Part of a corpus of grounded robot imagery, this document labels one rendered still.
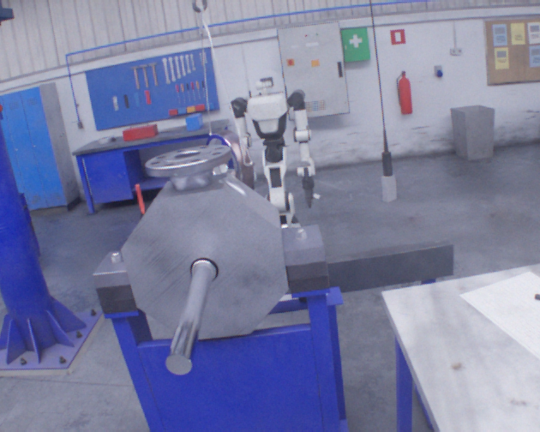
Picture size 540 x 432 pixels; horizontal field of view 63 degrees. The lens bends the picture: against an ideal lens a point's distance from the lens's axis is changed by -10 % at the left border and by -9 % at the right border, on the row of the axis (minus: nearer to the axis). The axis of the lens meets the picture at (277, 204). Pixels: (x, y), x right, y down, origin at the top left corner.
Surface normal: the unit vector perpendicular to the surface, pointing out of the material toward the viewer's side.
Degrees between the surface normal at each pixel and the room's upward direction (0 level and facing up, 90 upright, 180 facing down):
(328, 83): 90
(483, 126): 93
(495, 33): 90
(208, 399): 90
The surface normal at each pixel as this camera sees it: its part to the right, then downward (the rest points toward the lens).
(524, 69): -0.01, 0.31
